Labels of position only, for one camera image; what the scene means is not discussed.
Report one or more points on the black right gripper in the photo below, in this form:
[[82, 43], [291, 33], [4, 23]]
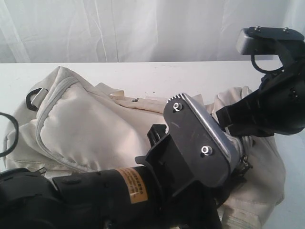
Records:
[[278, 105]]

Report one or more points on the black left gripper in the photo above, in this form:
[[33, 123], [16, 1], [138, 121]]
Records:
[[181, 181]]

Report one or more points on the cream white duffel bag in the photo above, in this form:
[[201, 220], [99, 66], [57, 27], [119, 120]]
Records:
[[79, 127]]

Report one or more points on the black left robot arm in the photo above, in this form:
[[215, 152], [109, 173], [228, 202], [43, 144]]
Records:
[[127, 198]]

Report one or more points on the white backdrop curtain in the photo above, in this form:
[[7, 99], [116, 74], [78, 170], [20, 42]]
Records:
[[135, 30]]

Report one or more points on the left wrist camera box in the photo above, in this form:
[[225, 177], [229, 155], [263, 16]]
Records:
[[205, 148]]

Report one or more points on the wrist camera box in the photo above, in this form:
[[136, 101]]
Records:
[[205, 148], [261, 40]]

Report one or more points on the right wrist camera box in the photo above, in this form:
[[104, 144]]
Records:
[[261, 40]]

